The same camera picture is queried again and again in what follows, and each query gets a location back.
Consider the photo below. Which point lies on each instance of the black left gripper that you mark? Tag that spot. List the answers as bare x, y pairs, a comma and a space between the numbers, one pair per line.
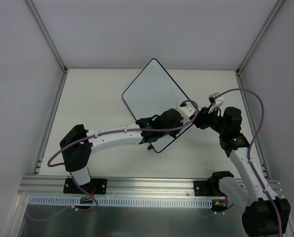
176, 121

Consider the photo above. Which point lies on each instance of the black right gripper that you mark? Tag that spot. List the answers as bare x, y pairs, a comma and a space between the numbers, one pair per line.
201, 121

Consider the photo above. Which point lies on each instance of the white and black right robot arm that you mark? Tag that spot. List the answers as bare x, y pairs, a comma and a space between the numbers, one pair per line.
263, 212

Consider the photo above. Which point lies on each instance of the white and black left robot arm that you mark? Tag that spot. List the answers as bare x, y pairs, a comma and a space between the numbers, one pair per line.
80, 143

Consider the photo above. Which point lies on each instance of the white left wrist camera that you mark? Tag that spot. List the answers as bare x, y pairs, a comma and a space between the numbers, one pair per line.
187, 110

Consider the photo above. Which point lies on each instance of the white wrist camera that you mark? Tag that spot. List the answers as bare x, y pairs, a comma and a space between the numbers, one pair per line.
216, 101
187, 110

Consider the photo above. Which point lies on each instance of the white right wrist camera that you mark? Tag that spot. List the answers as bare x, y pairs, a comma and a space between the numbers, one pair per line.
216, 101

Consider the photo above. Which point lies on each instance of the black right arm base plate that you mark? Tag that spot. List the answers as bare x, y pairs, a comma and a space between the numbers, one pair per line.
203, 189

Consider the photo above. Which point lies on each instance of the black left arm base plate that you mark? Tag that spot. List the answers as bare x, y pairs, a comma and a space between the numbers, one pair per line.
87, 186

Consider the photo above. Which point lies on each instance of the white slotted cable duct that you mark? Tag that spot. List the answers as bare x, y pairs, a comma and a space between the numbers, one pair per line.
105, 201

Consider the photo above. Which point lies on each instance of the right aluminium frame post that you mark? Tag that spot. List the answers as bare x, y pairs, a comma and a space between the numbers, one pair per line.
261, 33

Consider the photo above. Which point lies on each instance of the aluminium frame post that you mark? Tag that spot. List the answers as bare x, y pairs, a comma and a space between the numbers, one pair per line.
261, 33
42, 27

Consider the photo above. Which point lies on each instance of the aluminium mounting rail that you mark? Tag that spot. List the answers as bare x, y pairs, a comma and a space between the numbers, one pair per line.
114, 187

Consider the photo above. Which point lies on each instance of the left aluminium frame post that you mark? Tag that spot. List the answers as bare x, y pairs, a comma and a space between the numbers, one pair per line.
42, 27

